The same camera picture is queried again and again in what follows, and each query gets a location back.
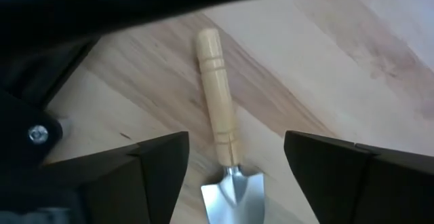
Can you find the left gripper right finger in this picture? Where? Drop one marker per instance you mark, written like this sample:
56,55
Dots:
373,190

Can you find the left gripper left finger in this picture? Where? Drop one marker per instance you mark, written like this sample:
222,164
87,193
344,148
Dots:
142,183

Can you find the black metal table frame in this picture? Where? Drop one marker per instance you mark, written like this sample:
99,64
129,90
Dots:
68,6

